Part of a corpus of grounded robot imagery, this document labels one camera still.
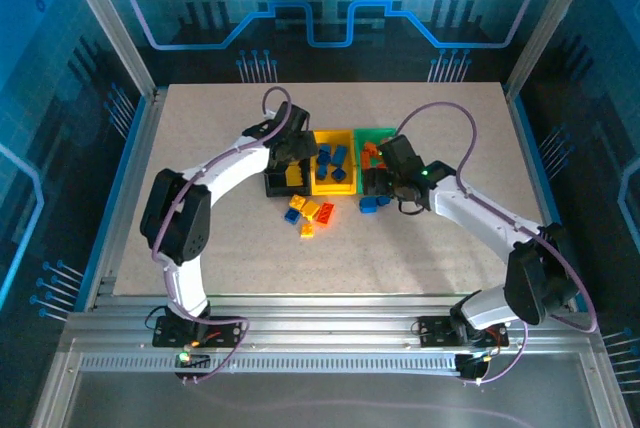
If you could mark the yellow lego brick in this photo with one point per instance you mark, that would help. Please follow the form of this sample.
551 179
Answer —
297 202
310 209
307 230
299 167
292 180

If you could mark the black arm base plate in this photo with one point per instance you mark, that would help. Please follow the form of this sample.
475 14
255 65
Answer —
432 330
227 333

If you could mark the long blue lego brick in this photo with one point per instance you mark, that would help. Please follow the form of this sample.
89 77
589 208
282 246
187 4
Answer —
340 154

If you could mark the green plastic bin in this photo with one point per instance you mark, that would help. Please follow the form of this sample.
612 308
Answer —
372 132

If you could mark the aluminium table side rail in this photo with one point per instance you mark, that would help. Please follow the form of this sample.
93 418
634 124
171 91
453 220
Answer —
137 158

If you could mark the aluminium frame post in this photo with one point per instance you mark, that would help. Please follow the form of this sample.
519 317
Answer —
550 23
117 38

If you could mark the orange lego brick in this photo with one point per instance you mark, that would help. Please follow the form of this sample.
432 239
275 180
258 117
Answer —
325 212
367 160
381 164
370 147

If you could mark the blue table side trim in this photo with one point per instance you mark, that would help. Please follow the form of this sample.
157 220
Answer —
530 148

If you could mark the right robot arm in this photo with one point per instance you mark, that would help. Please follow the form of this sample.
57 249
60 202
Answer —
480 218

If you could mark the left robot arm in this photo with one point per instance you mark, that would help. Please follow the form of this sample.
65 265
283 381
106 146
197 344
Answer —
235 163

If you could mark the yellow plastic bin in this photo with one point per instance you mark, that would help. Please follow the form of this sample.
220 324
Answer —
335 189

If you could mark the small black controller board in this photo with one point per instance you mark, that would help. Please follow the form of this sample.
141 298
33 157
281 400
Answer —
195 362
470 368

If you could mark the aluminium front rail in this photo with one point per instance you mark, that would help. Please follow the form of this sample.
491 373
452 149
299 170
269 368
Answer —
325 328

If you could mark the black plastic bin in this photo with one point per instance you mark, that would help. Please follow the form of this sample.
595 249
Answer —
280 190

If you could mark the grey framed front panel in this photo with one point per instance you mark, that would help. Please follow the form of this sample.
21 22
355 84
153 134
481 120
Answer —
320 398

